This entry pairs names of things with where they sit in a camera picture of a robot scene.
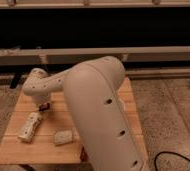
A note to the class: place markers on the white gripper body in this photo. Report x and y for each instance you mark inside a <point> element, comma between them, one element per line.
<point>40,99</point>

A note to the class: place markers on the dark rectangular eraser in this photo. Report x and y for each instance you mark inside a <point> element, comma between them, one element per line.
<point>44,107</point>

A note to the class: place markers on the white plastic bottle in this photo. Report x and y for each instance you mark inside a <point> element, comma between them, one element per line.
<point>27,131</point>

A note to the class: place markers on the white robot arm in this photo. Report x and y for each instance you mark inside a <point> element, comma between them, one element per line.
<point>90,92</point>

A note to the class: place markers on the white sponge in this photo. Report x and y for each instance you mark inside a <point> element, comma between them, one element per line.
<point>63,137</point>

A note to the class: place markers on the dark red oblong object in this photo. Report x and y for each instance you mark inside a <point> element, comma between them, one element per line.
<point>83,155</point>

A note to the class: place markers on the white horizontal shelf rail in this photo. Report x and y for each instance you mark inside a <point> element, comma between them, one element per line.
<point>9,57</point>

